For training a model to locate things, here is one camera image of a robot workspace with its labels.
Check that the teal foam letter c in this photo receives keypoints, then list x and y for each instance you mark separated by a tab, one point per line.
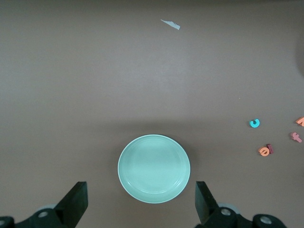
254	126

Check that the pale green plate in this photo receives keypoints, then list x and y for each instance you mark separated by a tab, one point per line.
154	168

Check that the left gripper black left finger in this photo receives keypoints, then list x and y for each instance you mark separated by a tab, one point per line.
71	209

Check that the white torn paper scrap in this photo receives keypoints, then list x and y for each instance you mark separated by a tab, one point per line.
172	24

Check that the orange foam letter e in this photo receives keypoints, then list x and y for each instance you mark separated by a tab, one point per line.
262	154

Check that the pink foam letter f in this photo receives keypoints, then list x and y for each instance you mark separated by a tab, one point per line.
296	137

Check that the orange foam letter v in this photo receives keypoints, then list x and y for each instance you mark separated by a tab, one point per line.
301	121

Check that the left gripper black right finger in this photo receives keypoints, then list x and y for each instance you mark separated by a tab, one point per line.
206	209

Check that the dark red foam letter i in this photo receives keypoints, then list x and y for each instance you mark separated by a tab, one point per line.
270	149

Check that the brown table cover sheet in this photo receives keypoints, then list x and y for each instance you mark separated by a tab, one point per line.
71	71

